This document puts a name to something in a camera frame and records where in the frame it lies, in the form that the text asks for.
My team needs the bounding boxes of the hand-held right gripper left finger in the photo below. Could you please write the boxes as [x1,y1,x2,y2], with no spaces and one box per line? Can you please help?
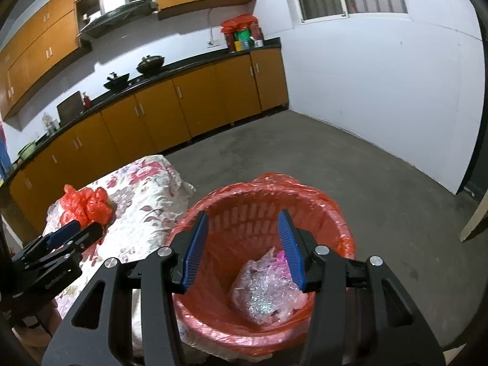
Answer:
[41,210,210,366]

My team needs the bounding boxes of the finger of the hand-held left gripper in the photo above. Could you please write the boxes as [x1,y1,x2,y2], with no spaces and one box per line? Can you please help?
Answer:
[66,223,104,254]
[45,219,83,248]

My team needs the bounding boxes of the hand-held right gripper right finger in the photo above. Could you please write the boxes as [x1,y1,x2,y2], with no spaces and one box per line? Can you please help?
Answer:
[277,209,447,366]

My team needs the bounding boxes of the red plastic bag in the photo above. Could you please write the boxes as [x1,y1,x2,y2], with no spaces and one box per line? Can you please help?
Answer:
[61,184,115,230]

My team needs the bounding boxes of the red basket with liner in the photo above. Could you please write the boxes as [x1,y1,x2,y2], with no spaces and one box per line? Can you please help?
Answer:
[165,173,357,356]

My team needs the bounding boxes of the clear crumpled plastic wrap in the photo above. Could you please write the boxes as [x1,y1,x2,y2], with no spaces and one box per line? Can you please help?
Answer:
[229,248,310,326]

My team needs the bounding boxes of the green bowl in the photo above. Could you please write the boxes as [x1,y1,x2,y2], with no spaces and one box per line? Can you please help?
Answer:
[17,142,37,161]

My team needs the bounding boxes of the dark cutting board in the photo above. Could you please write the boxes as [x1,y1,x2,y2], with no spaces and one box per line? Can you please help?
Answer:
[56,91,85,124]

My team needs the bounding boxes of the wooden lower kitchen cabinets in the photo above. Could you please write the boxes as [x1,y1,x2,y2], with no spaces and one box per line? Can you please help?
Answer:
[9,48,289,233]

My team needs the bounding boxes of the wooden kitchen cabinets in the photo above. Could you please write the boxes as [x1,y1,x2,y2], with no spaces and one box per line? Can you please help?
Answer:
[0,0,259,120]
[9,48,289,233]

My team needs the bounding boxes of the black open wok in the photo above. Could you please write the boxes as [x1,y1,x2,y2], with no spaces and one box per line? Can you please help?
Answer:
[104,72,130,91]

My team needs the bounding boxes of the black wok with lid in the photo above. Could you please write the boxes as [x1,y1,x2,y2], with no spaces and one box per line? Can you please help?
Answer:
[136,55,166,75]

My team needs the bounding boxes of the worn white wooden table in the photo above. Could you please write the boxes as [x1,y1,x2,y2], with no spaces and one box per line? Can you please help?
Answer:
[459,188,488,242]

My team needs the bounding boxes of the black kitchen countertop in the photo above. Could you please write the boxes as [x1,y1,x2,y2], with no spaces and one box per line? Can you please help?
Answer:
[0,37,282,187]

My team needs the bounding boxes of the wooden upper kitchen cabinets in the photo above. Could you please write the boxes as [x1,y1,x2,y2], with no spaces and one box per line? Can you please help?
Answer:
[0,0,259,120]

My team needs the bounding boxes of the dark door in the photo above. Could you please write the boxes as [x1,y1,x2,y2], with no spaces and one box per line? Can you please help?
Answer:
[457,19,488,201]

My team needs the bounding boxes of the steel range hood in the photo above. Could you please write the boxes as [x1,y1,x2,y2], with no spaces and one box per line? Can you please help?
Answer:
[78,0,159,41]

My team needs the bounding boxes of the red bag on groceries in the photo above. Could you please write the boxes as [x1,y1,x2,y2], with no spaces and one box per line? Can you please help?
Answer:
[221,14,262,52]

